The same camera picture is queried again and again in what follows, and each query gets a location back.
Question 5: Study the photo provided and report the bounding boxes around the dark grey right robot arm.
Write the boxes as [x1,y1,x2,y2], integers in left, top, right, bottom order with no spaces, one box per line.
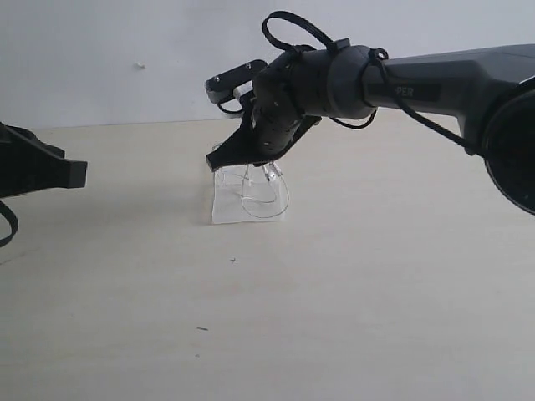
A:
[206,39,534,213]

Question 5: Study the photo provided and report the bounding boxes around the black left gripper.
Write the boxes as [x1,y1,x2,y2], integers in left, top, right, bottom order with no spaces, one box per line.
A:
[1,124,88,198]

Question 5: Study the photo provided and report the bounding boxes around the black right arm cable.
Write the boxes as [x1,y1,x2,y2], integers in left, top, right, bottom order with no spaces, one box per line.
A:
[217,11,482,156]

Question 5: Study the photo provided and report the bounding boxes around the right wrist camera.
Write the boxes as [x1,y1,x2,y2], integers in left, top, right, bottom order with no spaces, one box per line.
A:
[205,59,268,104]

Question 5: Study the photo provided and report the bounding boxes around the clear plastic storage box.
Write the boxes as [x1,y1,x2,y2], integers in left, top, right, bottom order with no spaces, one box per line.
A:
[204,144,288,225]

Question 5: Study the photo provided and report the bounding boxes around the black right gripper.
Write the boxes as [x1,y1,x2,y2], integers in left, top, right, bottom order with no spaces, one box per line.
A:
[206,96,322,172]

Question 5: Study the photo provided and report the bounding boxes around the white wired earphones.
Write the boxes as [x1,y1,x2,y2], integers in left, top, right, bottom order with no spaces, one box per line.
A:
[215,160,291,219]

